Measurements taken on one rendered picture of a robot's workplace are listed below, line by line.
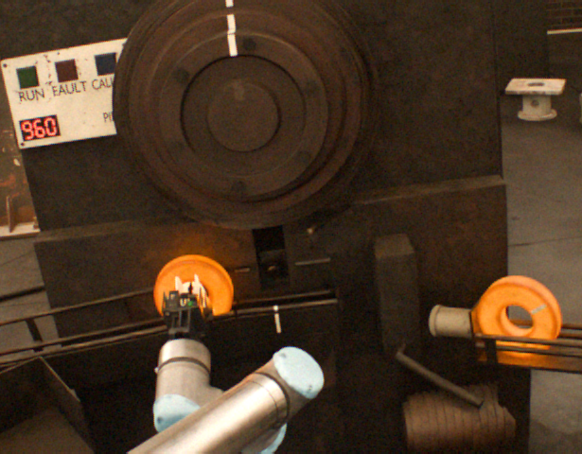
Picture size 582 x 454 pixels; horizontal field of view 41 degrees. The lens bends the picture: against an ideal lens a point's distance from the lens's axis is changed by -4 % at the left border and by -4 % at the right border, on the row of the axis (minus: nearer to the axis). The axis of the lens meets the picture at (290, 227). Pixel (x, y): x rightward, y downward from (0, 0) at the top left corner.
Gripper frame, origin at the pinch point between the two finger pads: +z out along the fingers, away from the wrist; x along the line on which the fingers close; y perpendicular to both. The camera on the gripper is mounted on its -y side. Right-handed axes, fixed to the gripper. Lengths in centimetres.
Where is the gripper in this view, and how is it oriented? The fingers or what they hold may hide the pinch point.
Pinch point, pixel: (191, 285)
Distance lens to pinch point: 160.4
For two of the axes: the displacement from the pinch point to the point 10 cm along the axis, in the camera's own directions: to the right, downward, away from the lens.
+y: -1.1, -7.7, -6.3
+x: -9.9, 1.2, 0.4
